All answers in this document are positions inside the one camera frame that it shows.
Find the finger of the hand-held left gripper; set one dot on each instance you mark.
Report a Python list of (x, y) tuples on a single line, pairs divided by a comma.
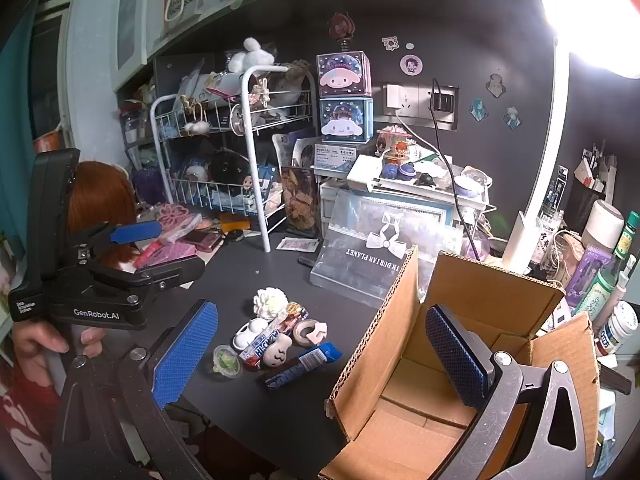
[(170, 272), (135, 232)]

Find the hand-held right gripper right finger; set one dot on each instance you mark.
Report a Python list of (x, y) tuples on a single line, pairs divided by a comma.
[(455, 360)]

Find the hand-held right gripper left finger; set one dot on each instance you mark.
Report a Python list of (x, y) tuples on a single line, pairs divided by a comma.
[(185, 350)]

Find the brown cardboard box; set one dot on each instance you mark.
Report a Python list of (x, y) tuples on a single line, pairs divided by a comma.
[(395, 350)]

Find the white flower hair clip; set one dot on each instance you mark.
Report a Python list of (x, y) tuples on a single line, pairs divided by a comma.
[(270, 302)]

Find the person's left hand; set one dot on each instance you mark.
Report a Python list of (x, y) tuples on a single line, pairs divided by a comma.
[(37, 337)]

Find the pink wallet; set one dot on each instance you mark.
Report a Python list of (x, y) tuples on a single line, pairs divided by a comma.
[(167, 252)]

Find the pink flower-shaped mirror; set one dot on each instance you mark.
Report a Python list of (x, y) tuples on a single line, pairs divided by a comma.
[(175, 216)]

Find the green jelly cup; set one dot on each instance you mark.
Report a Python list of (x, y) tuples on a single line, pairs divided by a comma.
[(227, 360)]

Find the pink phone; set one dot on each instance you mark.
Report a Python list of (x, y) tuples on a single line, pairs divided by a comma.
[(205, 240)]

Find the orange wig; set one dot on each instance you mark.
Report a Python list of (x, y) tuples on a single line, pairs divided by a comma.
[(102, 195)]

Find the striped candy pack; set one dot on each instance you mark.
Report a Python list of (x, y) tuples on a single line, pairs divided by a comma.
[(260, 344)]

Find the white ghost figure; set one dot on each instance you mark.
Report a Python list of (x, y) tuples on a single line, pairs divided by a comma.
[(277, 352)]

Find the black plush toy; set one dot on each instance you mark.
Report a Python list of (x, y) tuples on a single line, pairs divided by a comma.
[(227, 167)]

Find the small red candy packet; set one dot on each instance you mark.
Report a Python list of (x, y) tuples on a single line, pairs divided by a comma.
[(296, 314)]

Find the blue candy bar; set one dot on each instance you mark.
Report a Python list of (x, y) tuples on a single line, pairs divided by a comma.
[(305, 362)]

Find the beige tape roll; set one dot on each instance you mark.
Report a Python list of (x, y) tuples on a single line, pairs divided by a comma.
[(306, 332)]

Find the small white sachet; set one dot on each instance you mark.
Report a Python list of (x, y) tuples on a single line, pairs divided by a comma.
[(297, 244)]

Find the clear gift bag with bow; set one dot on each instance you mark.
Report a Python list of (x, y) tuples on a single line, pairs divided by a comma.
[(370, 255)]

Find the black marker pen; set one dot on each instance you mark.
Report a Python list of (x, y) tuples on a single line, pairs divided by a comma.
[(306, 261)]

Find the brown snack bag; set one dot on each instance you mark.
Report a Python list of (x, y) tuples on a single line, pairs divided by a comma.
[(300, 202)]

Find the green and white bottle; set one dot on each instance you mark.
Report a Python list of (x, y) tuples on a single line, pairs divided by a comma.
[(597, 292)]

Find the purple box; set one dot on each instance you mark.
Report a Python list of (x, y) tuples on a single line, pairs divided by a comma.
[(590, 272)]

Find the white pill bottle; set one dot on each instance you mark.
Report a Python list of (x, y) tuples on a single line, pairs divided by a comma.
[(617, 327)]

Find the purple bowl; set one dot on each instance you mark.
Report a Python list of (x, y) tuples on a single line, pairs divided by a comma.
[(467, 187)]

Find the white drawer organizer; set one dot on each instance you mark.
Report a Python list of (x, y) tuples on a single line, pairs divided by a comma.
[(330, 205)]

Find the person's red clothing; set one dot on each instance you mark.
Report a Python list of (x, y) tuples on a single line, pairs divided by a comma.
[(25, 425)]

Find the white tube container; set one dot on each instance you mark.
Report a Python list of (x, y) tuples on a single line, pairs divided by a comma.
[(602, 225)]

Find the blue and white card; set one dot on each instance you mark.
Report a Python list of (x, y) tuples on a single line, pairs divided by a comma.
[(334, 157)]

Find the white tray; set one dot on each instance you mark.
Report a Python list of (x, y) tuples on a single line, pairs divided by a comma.
[(365, 170)]

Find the white plush toy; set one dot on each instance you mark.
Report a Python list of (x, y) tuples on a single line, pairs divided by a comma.
[(250, 55)]

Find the black mesh pen holder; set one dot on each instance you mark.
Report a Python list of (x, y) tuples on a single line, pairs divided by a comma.
[(590, 195)]

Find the white cabinet door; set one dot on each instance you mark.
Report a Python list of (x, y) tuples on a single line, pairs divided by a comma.
[(131, 15)]

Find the blue character box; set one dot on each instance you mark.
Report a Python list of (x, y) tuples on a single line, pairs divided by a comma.
[(345, 120)]

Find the canvas tote bag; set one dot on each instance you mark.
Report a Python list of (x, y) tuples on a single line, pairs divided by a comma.
[(181, 2)]

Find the white desk lamp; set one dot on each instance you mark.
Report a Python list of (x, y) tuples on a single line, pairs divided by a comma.
[(555, 125)]

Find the pink character box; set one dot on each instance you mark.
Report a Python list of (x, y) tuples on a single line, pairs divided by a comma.
[(342, 75)]

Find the spring character figure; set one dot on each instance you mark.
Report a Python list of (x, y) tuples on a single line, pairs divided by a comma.
[(341, 27)]

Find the round character badge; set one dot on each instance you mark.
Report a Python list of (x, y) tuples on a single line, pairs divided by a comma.
[(409, 64)]

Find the character wall sticker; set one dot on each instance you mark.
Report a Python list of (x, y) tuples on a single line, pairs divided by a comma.
[(511, 117), (478, 110), (495, 85)]

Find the grey wall socket panel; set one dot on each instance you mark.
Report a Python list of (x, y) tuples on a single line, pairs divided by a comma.
[(422, 105)]

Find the bear wall sticker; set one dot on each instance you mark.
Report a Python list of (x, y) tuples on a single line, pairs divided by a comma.
[(390, 43)]

